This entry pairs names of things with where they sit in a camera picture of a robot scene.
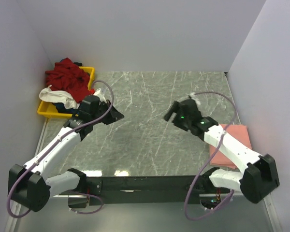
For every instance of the black base beam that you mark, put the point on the black base beam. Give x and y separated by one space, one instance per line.
140 189

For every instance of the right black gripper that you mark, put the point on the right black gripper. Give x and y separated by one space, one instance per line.
173 109

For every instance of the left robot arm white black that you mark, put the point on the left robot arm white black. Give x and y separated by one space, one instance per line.
30 184

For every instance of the pink t shirt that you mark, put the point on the pink t shirt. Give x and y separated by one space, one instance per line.
239 132

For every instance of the white t shirt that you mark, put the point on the white t shirt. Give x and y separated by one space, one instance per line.
58 96

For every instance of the yellow plastic bin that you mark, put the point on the yellow plastic bin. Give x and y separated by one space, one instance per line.
48 110

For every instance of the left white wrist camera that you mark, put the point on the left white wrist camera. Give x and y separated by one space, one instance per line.
100 92

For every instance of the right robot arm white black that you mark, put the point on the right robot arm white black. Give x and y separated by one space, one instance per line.
257 175

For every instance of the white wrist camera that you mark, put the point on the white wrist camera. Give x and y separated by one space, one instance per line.
100 92
194 96

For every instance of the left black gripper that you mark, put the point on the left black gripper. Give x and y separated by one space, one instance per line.
114 115

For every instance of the red t shirt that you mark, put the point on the red t shirt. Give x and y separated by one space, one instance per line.
67 76

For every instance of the blue t shirt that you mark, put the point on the blue t shirt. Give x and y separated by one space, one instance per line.
62 110

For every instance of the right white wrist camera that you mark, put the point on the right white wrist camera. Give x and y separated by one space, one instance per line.
194 96

